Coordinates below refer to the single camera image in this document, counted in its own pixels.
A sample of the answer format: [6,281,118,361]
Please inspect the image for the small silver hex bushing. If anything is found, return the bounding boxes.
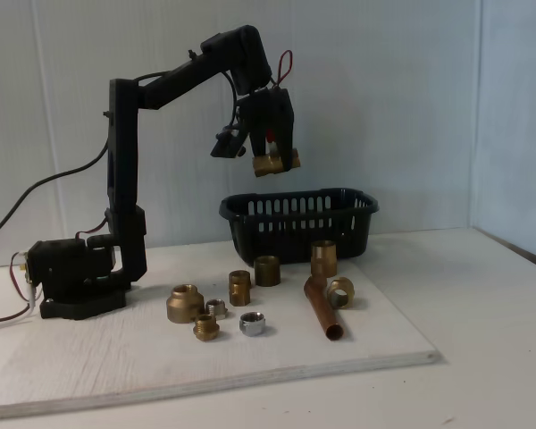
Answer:
[204,299,229,319]

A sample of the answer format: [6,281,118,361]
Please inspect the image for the thin red servo wire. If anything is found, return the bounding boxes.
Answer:
[74,216,109,240]

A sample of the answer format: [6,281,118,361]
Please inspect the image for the white wire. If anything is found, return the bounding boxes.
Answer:
[0,282,44,334]

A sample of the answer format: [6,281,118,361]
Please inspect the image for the brass ball valve red handle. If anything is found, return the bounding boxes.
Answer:
[252,128,302,179]

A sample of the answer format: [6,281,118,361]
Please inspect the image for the black camera cable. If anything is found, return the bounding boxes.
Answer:
[0,70,243,245]

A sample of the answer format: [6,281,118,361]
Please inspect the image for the white wooden board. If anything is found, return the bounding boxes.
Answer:
[0,249,442,422]

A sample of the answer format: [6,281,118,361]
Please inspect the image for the red power wire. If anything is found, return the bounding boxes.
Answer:
[0,251,33,325]

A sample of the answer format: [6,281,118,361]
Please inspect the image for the chrome hex nut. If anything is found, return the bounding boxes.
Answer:
[239,311,268,337]

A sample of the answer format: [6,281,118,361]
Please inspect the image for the black plastic slotted basket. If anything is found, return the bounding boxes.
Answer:
[218,187,381,268]

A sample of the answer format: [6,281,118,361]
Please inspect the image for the brass hex ring bushing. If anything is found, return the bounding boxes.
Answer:
[325,276,356,310]

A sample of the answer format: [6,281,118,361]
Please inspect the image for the small brass hex nipple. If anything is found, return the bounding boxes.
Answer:
[193,314,221,342]

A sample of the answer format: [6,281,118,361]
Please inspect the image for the brass hex threaded fitting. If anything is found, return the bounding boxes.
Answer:
[227,270,252,307]

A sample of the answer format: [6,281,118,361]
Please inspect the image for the red servo cable loop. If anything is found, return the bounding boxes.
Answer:
[274,49,294,86]

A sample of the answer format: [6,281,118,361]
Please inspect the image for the brass male thread adapter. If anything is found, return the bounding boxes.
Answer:
[310,240,339,278]

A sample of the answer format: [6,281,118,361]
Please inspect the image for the dark brass sleeve coupling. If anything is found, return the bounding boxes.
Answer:
[253,256,281,288]

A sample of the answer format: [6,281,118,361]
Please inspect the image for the copper pipe piece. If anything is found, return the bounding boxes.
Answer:
[303,274,346,343]

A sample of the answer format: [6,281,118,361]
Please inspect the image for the large brass reducer coupling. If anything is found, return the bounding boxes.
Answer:
[165,283,205,324]

